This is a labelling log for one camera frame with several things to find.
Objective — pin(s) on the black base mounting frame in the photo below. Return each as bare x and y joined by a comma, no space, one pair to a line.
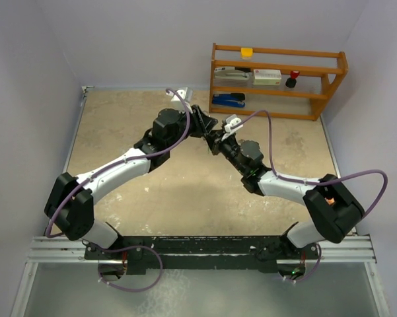
266,254

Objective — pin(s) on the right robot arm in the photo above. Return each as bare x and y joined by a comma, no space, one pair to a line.
333,210

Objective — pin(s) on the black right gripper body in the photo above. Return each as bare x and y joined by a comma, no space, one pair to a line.
228,146

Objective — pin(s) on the grey stapler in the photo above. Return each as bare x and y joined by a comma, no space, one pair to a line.
232,74

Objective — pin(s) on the blue stapler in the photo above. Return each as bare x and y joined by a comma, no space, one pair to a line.
235,100

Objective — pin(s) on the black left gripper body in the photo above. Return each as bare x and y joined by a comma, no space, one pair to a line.
194,129

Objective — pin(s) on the wooden shelf rack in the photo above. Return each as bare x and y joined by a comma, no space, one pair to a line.
321,74

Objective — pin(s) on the white green staples box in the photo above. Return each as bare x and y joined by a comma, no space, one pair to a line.
267,77

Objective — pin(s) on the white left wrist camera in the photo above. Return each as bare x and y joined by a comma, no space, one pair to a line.
180,100

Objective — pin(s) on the yellow small box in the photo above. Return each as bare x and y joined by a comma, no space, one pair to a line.
246,53

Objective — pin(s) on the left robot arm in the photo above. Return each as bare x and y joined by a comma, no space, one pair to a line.
70,205

